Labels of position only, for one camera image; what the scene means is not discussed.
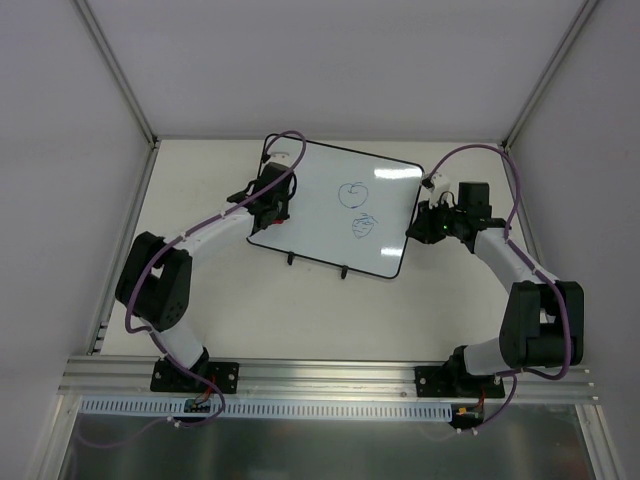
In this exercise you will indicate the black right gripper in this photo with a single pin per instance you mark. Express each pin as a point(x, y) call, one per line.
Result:
point(422, 226)

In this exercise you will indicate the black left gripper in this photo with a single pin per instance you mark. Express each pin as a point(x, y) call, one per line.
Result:
point(267, 210)

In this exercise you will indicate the white whiteboard black frame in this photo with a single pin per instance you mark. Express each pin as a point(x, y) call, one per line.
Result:
point(351, 210)

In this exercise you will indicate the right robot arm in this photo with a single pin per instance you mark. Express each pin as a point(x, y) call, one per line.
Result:
point(542, 330)

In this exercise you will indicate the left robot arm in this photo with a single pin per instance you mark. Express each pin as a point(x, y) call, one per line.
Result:
point(155, 283)

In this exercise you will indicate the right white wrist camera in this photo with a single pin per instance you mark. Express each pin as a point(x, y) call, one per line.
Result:
point(437, 185)

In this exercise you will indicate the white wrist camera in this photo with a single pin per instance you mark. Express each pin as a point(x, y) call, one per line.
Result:
point(437, 185)
point(281, 157)

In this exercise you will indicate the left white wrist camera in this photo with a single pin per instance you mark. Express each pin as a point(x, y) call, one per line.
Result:
point(281, 157)

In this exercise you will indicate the aluminium side rail right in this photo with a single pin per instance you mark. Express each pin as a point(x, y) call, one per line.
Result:
point(547, 187)

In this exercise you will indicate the aluminium corner post right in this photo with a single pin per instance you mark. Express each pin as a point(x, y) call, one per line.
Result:
point(560, 53)

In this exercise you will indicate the aluminium corner post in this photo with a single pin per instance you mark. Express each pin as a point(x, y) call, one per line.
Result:
point(106, 53)
point(560, 53)

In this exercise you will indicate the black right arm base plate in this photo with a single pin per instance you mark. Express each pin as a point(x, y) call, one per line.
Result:
point(442, 382)

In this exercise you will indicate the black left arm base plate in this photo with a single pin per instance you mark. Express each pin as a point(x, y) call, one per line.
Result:
point(222, 376)

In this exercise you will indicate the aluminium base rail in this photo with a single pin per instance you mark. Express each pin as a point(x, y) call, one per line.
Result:
point(309, 380)

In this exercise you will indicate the white slotted cable duct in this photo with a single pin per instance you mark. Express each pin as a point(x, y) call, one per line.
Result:
point(267, 409)

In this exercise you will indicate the aluminium corner post left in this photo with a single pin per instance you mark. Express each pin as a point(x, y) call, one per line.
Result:
point(106, 53)

